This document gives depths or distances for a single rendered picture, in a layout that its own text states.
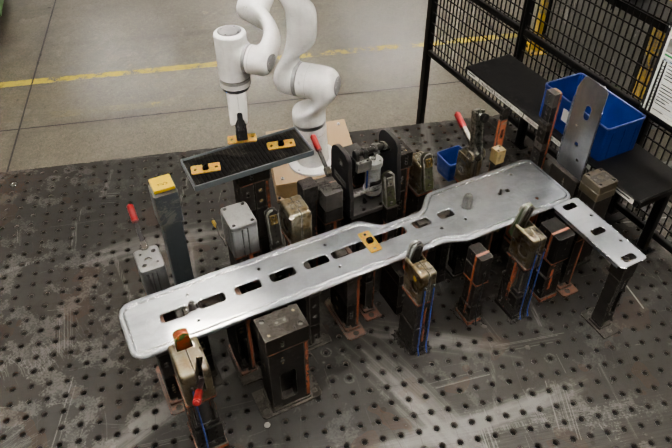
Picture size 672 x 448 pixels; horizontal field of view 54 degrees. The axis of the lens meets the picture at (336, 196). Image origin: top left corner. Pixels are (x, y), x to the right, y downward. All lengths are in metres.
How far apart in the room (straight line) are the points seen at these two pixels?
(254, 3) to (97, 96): 2.91
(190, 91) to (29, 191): 1.95
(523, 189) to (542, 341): 0.47
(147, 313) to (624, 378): 1.36
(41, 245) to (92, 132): 1.84
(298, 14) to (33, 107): 2.82
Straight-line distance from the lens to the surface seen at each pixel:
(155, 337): 1.74
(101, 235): 2.48
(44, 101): 4.68
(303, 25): 2.13
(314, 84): 2.21
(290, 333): 1.66
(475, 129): 2.09
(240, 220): 1.82
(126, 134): 4.19
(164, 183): 1.90
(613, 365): 2.15
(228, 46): 1.72
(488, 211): 2.04
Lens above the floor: 2.35
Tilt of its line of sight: 41 degrees down
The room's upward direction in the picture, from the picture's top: straight up
